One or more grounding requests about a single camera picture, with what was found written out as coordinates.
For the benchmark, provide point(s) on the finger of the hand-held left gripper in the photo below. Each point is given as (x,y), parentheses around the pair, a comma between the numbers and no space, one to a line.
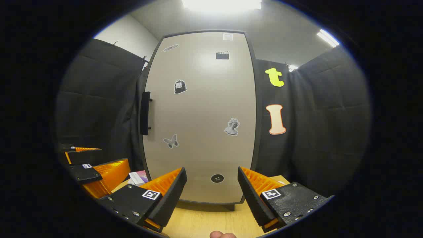
(86,149)
(84,172)

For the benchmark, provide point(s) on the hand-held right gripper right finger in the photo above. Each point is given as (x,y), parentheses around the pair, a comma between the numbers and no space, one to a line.
(251,198)

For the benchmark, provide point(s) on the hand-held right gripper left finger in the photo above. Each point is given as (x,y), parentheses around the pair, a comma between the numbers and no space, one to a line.
(172,198)

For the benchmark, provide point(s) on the grey cabinet door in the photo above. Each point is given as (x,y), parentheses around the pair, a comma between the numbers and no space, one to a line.
(198,132)

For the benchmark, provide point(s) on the pink book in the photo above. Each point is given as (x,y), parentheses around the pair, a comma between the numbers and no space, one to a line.
(143,177)

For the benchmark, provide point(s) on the small white box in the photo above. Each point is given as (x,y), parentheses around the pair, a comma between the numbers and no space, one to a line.
(134,179)

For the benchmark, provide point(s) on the black backdrop cloth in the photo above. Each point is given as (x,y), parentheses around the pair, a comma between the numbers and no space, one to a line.
(96,99)

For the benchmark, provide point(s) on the small ceiling light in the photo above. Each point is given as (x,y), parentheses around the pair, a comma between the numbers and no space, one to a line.
(292,68)

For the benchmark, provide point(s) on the long ceiling light strip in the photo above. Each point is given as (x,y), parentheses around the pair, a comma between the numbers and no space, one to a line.
(327,38)

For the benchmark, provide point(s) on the large ceiling light panel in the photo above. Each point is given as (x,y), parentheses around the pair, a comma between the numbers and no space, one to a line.
(221,4)

